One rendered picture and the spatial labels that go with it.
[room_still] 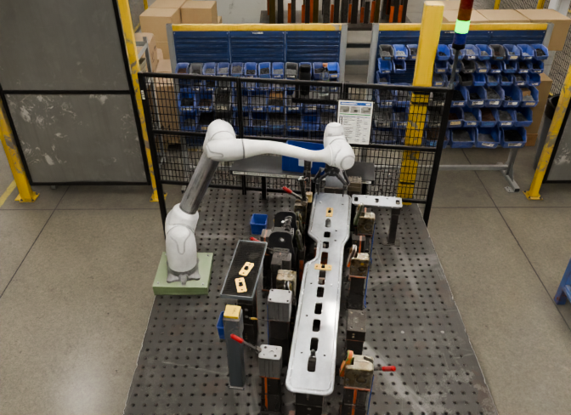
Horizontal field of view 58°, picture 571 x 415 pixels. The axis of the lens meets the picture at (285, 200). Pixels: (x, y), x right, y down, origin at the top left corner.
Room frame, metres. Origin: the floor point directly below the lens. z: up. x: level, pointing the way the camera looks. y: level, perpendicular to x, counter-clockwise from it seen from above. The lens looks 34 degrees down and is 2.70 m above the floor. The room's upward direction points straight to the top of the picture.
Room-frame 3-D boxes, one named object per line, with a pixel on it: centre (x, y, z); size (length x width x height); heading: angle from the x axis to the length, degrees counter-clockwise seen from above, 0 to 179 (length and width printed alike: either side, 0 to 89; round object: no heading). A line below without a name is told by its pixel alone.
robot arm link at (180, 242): (2.16, 0.56, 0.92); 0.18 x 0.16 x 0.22; 12
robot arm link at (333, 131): (2.35, -0.25, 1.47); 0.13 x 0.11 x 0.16; 12
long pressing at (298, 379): (1.88, -0.19, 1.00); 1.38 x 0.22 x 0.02; 172
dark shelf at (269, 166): (2.82, -0.11, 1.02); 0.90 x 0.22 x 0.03; 82
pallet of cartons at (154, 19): (6.84, 1.31, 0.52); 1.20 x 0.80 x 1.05; 177
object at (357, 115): (2.90, -0.42, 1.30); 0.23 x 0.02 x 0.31; 82
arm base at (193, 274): (2.13, 0.56, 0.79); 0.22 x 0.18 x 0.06; 11
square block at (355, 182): (2.62, -0.41, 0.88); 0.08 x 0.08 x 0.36; 82
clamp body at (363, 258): (1.94, -0.37, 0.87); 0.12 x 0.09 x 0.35; 82
